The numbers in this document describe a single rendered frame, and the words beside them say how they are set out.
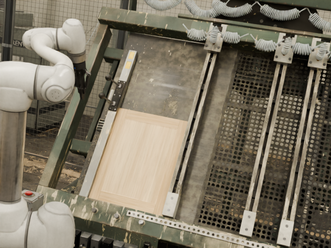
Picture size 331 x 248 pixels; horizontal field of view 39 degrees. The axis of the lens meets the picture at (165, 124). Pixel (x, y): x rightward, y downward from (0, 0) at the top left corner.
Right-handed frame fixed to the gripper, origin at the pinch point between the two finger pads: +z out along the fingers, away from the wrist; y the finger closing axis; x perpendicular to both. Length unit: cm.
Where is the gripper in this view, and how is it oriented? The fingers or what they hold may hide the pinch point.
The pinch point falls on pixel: (82, 93)
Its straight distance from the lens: 252.9
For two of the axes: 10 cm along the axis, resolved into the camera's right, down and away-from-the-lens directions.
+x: -3.1, 6.0, -7.4
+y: -9.5, -2.0, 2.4
